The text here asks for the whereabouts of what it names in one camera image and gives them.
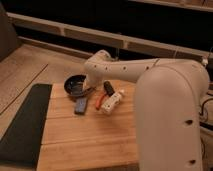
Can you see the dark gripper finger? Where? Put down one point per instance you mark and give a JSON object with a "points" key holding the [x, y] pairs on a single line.
{"points": [[87, 91]]}

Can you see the white wooden shelf frame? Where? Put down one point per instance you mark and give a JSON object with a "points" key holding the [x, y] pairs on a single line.
{"points": [[133, 44]]}

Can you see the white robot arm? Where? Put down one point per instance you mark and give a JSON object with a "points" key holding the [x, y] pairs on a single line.
{"points": [[166, 107]]}

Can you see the black floor mat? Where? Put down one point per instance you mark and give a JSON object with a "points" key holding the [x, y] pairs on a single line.
{"points": [[20, 145]]}

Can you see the dark blue bowl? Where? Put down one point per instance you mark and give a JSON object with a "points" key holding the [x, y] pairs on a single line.
{"points": [[74, 85]]}

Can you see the blue sponge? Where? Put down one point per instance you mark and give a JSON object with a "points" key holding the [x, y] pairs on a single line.
{"points": [[81, 106]]}

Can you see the dark brown eggplant toy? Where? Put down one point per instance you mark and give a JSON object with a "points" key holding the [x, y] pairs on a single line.
{"points": [[108, 88]]}

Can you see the light wooden board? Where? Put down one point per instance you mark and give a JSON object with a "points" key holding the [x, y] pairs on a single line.
{"points": [[92, 142]]}

